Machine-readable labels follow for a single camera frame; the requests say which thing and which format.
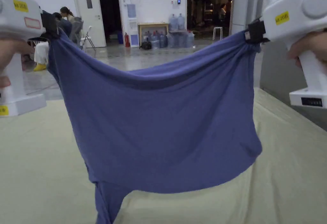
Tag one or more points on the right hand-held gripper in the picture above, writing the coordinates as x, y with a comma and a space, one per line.
293, 14

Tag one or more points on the dark blue shirt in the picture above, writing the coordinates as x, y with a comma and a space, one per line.
158, 121

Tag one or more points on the person's right hand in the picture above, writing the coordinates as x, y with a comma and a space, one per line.
310, 46

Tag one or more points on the person's left hand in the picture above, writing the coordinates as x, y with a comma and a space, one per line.
11, 51

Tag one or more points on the white door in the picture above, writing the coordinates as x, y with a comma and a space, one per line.
89, 17

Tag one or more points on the red fire extinguisher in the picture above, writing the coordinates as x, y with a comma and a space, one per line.
127, 40

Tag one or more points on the white water dispenser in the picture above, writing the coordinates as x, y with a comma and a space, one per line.
133, 29

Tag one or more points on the group of water bottles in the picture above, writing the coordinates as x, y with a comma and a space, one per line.
176, 38

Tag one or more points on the black bag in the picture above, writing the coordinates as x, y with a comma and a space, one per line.
146, 45

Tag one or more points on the bed with beige sheet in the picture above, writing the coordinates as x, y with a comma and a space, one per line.
38, 162

